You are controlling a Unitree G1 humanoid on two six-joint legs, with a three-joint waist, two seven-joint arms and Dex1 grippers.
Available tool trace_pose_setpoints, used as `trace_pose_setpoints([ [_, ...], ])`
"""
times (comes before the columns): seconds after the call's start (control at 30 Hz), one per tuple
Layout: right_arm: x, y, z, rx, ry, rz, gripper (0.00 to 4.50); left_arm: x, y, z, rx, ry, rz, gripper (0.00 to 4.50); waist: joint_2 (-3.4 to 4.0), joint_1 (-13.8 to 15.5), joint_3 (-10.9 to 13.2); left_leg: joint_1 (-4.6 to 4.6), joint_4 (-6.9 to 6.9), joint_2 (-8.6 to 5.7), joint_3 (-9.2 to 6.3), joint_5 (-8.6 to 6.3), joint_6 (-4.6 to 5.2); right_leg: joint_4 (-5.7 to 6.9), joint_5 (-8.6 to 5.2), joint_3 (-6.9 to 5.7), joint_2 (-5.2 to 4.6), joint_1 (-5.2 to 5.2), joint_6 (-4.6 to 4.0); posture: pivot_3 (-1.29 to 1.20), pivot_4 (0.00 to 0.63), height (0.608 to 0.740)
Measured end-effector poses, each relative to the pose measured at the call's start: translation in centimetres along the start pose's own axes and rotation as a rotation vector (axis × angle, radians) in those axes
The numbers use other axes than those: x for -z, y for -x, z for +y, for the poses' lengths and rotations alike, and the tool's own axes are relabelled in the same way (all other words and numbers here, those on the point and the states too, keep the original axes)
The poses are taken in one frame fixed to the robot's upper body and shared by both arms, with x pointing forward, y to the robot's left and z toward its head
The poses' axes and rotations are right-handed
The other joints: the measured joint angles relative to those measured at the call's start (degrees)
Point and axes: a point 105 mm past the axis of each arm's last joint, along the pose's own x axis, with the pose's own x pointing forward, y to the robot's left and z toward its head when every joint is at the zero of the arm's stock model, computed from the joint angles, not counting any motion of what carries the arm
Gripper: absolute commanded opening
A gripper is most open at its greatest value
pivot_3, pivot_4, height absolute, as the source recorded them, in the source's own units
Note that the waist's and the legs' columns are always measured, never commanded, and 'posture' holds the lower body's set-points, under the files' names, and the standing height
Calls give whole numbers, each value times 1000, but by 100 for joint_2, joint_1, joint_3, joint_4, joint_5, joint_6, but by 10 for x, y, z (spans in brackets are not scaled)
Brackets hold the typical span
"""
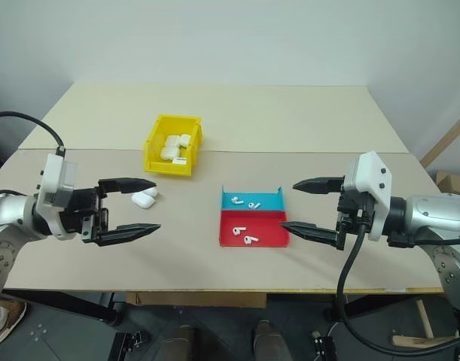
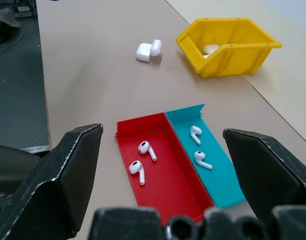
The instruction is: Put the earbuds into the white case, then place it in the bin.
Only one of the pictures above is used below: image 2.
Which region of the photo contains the white earbud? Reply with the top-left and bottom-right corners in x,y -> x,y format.
193,150 -> 213,171
138,140 -> 158,162
128,160 -> 146,186
189,125 -> 202,146

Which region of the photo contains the cream table mat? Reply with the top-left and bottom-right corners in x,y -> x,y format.
165,0 -> 306,148

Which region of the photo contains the dark rounded robot part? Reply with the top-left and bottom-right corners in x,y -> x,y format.
0,143 -> 42,196

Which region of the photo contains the dark bundle on floor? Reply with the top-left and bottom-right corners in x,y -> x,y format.
0,6 -> 21,47

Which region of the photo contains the yellow plastic bin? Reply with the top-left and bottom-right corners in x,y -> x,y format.
176,17 -> 283,79

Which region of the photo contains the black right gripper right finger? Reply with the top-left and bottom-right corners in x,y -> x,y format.
223,128 -> 306,221

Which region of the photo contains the teal plastic tray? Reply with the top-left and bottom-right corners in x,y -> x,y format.
164,103 -> 246,209

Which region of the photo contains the red plastic tray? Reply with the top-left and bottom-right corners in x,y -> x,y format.
113,112 -> 215,223

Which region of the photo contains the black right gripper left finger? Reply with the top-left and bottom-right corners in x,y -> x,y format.
0,123 -> 104,240

